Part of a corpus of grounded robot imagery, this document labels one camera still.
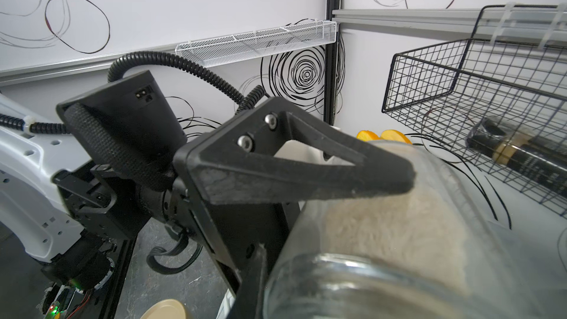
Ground front yellow toast slice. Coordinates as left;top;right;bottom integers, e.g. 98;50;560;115
356;130;380;142

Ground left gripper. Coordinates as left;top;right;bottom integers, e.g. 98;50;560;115
135;97;416;319

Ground black wire wall basket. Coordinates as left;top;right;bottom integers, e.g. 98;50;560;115
382;3;566;217

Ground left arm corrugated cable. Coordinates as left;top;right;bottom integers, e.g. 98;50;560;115
0;50;267;136

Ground rear yellow toast slice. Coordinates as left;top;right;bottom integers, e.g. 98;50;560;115
380;129;412;145

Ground rice jar left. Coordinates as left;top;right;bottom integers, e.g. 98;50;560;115
140;299;193;319

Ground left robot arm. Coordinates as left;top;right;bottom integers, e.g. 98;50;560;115
1;94;416;318

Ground yellow toast slice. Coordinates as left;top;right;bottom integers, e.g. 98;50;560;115
380;129;412;145
356;130;380;142

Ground bottle in wire basket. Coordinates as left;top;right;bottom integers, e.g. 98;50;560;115
466;116;566;197

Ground glass rice jar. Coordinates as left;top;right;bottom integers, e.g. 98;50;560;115
261;140;546;318

